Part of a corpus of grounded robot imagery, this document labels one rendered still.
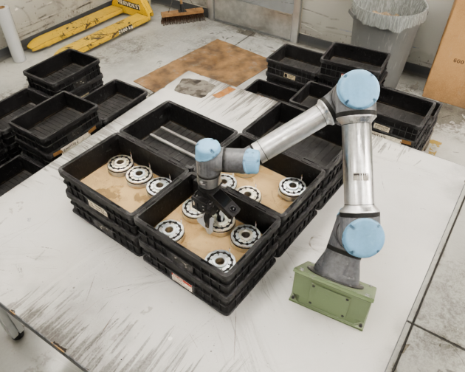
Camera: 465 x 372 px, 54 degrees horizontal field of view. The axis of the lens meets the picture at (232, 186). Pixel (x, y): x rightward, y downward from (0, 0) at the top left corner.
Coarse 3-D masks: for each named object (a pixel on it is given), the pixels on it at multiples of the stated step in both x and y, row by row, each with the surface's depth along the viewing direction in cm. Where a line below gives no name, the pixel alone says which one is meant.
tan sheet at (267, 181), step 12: (264, 168) 182; (240, 180) 177; (252, 180) 177; (264, 180) 177; (276, 180) 177; (264, 192) 172; (276, 192) 172; (264, 204) 167; (276, 204) 167; (288, 204) 167
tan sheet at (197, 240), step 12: (168, 216) 162; (180, 216) 162; (192, 228) 158; (204, 228) 158; (192, 240) 154; (204, 240) 154; (216, 240) 154; (228, 240) 154; (204, 252) 150; (240, 252) 150
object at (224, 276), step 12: (180, 180) 162; (168, 192) 157; (228, 192) 159; (252, 204) 153; (276, 216) 149; (144, 228) 147; (276, 228) 147; (168, 240) 141; (264, 240) 142; (180, 252) 140; (192, 252) 138; (252, 252) 139; (204, 264) 134; (240, 264) 134; (216, 276) 134; (228, 276) 131
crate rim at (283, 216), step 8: (240, 136) 182; (248, 136) 181; (224, 144) 177; (296, 160) 170; (320, 168) 166; (320, 176) 163; (312, 184) 160; (304, 192) 157; (296, 200) 155; (264, 208) 152; (288, 208) 151; (296, 208) 155; (280, 216) 149; (288, 216) 151
